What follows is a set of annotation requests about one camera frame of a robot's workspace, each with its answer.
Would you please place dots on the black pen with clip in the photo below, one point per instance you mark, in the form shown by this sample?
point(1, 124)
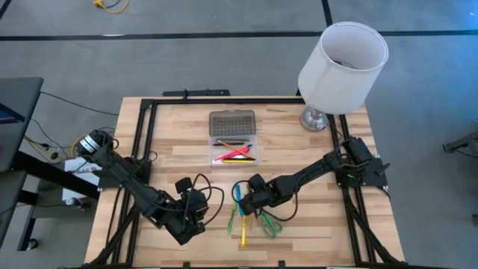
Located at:
point(246, 159)

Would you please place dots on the orange pencil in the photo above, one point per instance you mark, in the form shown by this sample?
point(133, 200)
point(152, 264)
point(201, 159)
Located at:
point(231, 148)

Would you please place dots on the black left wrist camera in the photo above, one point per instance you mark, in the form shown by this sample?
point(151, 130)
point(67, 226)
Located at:
point(183, 185)

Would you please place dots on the grey desk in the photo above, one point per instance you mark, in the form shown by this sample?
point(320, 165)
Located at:
point(18, 97)

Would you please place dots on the pink pen with blue cap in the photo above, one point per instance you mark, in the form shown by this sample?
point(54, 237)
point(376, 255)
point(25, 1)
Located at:
point(241, 151)

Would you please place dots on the natural wood pencil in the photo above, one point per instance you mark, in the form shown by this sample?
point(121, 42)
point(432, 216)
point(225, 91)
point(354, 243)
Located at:
point(249, 222)

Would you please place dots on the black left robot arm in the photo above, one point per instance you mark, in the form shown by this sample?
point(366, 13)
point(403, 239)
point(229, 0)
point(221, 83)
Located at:
point(123, 173)

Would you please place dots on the black desk legs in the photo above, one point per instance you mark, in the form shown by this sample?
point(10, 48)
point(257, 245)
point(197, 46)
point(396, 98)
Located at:
point(48, 173)

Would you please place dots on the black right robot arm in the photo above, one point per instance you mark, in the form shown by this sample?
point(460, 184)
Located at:
point(317, 168)

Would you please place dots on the green scissors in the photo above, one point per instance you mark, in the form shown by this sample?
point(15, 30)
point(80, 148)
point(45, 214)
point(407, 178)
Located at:
point(266, 220)

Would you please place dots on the black caster wheel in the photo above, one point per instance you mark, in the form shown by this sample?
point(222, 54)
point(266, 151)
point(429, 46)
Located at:
point(32, 244)

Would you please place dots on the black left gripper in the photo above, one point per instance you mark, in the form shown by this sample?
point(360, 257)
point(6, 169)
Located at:
point(186, 220)

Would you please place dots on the clear plastic supply box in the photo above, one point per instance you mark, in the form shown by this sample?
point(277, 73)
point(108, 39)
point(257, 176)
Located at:
point(233, 123)

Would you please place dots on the black aluminium table frame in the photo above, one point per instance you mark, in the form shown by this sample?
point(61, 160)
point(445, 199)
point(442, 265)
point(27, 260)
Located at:
point(224, 101)

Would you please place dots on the green mechanical pencil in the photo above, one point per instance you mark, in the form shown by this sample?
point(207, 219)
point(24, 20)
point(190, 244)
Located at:
point(231, 220)

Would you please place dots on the yellow highlighter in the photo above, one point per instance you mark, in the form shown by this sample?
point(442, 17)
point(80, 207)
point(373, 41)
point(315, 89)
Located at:
point(239, 162)
point(244, 233)

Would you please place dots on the white shade table lamp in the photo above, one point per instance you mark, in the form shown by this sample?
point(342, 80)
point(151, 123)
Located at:
point(336, 86)

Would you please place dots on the black power strip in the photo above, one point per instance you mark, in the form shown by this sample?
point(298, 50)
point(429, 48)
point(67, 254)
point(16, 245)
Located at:
point(198, 93)

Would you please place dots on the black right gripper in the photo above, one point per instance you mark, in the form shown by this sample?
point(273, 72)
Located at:
point(270, 196)

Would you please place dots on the dark laptop screen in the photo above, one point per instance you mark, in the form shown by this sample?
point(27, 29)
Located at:
point(9, 114)

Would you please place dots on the pink highlighter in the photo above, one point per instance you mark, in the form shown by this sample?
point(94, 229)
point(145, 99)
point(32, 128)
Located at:
point(224, 158)

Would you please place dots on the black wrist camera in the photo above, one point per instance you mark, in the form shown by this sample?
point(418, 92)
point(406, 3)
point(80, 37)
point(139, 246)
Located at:
point(257, 182)
point(183, 185)

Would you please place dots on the black stand leg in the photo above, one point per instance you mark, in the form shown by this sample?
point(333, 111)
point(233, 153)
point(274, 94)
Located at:
point(463, 143)

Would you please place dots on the white box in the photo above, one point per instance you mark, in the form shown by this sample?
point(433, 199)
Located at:
point(84, 166)

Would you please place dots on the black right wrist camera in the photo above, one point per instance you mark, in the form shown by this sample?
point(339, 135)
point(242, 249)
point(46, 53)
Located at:
point(257, 182)

